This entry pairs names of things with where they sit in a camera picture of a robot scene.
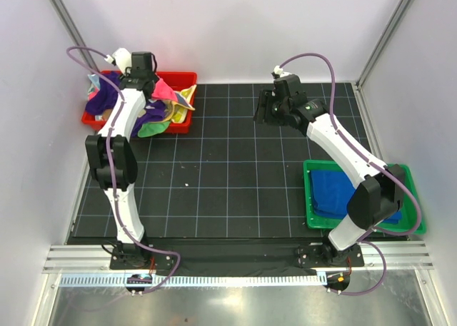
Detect green plastic bin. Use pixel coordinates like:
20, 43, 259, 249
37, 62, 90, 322
302, 158, 428, 236

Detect right aluminium frame post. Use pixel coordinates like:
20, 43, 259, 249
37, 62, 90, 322
356, 0, 414, 90

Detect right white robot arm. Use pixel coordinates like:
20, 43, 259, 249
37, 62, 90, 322
253, 74, 406, 266

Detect yellow patterned towel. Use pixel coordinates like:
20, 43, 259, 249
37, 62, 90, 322
164, 85, 196, 123

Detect pink towel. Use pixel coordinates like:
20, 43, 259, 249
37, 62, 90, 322
151, 78, 178, 102

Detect purple cable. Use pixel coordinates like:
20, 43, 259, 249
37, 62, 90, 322
66, 46, 182, 295
278, 53, 424, 295

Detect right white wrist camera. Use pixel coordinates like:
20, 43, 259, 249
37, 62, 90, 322
271, 65, 291, 79

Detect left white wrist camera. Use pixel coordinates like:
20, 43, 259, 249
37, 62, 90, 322
104, 48, 131, 73

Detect perforated cable duct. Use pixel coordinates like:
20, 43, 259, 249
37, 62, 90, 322
59, 272, 327, 288

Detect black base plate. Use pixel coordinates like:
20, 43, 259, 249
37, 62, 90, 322
109, 238, 365, 277

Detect aluminium frame post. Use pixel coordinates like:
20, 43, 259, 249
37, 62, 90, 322
41, 0, 101, 73
356, 0, 414, 90

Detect pastel patterned towel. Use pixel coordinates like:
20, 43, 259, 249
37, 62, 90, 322
88, 74, 108, 101

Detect aluminium front rail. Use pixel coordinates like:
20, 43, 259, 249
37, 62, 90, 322
42, 240, 434, 273

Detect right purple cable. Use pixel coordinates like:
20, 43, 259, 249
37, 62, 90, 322
278, 53, 424, 295

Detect left aluminium frame post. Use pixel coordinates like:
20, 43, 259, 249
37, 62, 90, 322
41, 0, 101, 73

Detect blue towel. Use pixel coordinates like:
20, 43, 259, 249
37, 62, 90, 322
305, 169, 406, 230

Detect green towel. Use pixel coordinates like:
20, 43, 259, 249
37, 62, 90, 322
137, 121, 171, 138

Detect black grid mat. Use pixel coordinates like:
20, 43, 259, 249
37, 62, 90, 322
67, 82, 408, 242

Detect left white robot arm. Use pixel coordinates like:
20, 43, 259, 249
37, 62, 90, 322
85, 49, 159, 270

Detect red plastic bin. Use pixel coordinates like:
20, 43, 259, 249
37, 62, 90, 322
81, 71, 197, 134

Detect purple towel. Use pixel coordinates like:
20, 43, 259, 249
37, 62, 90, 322
85, 74, 118, 116

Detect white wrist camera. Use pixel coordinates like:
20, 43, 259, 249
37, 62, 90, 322
104, 48, 131, 73
271, 65, 291, 79

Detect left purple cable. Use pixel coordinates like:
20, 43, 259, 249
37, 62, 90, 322
66, 46, 182, 295

